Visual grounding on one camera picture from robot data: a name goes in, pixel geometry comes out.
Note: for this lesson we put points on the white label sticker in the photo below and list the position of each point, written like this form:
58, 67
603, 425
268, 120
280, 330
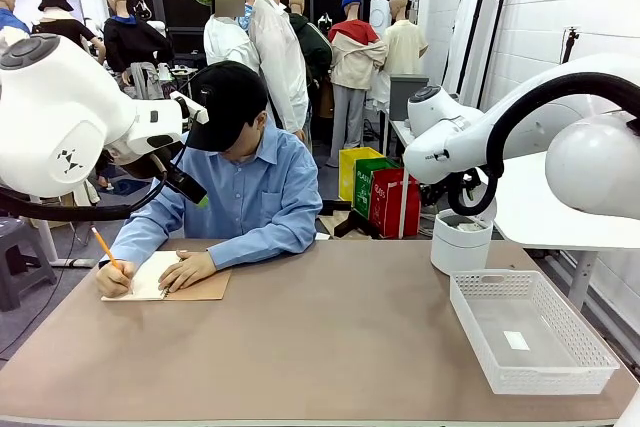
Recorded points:
516, 341

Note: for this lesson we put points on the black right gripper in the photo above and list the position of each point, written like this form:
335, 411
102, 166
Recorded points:
440, 191

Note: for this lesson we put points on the mannequin green checked hat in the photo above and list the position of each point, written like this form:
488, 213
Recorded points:
225, 42

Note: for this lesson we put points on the mannequin beige shirt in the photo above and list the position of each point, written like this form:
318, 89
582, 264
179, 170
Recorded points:
405, 47

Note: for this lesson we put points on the person's left hand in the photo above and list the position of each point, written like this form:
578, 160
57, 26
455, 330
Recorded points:
192, 269

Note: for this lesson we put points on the grey plastic stool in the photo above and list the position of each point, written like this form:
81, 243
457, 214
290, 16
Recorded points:
25, 257

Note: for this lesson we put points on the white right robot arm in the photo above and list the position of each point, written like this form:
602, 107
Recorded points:
590, 167

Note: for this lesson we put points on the white perforated plastic basket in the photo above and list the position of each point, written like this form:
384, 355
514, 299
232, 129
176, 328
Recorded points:
540, 347

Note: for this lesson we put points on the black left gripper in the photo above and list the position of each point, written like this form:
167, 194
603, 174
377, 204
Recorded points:
150, 164

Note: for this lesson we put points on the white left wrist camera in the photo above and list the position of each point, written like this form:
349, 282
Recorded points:
192, 109

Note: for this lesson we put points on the person's left forearm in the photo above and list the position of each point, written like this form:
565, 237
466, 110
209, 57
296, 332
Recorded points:
260, 247

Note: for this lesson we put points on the small white table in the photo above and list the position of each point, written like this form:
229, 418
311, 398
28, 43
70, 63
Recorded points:
397, 134

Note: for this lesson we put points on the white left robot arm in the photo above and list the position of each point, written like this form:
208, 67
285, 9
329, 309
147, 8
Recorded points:
60, 112

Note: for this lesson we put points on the mannequin blue white jacket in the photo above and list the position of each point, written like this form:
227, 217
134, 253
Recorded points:
10, 17

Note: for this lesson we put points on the grey cabinet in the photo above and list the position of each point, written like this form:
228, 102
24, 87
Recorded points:
405, 94

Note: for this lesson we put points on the mannequin black bucket hat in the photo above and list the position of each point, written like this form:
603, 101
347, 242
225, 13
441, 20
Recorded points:
65, 27

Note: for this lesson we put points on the spiral notebook brown cover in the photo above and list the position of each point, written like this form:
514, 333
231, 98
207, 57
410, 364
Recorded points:
205, 287

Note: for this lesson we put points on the mannequin blue cap red jacket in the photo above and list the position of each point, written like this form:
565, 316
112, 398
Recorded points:
352, 62

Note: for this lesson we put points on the mannequin black hoodie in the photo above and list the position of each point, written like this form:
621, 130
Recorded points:
135, 42

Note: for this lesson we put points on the person's right forearm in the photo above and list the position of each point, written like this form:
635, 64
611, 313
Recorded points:
140, 242

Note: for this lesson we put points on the green recycling bin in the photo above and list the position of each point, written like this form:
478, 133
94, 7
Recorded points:
365, 182

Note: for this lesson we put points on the white lidded trash bin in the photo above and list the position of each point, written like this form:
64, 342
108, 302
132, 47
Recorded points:
460, 252

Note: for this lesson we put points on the black camera tripod pole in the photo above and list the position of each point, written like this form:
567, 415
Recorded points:
570, 44

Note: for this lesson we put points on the large white side table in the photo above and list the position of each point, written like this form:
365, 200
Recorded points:
525, 217

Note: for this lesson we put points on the white paper ball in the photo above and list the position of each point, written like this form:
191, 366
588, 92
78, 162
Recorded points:
469, 227

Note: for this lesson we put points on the white oval appliance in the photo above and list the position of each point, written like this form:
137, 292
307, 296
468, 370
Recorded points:
380, 17

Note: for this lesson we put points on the tall mannequin white shirt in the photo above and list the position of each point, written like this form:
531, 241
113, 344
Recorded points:
280, 47

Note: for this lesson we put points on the yellow pencil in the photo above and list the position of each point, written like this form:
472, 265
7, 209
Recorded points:
105, 246

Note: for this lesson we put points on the wooden board black brackets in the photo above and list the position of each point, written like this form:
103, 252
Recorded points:
345, 222

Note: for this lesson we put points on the black baseball cap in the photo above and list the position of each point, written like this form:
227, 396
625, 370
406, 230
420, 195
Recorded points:
230, 102

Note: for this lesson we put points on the person's right hand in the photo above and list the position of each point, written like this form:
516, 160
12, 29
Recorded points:
115, 282

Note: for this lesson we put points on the person in blue shirt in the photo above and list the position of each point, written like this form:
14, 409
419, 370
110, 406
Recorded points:
260, 197

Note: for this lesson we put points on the yellow recycling bin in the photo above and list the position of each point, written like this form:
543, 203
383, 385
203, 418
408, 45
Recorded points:
350, 172

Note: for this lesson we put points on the white work table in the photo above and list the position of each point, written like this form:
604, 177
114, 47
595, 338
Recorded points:
60, 257

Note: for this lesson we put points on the black wall pole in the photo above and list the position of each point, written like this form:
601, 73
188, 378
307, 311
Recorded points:
500, 12
480, 22

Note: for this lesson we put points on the mannequin dark green hoodie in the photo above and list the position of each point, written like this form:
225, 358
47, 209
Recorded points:
312, 47

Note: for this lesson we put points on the red recycling bin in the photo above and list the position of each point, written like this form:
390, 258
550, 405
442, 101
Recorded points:
390, 207

